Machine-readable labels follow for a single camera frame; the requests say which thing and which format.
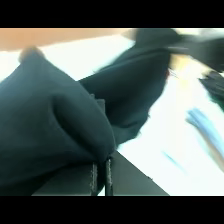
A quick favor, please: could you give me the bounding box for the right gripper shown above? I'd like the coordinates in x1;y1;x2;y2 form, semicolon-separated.
166;29;224;73

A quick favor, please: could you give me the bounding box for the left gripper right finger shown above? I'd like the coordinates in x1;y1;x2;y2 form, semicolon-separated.
105;150;170;197

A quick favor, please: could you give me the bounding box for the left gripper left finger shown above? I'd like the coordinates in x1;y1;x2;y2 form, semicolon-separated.
31;162;99;197

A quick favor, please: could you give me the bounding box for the black shirt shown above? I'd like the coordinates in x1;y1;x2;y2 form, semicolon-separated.
0;28;183;197

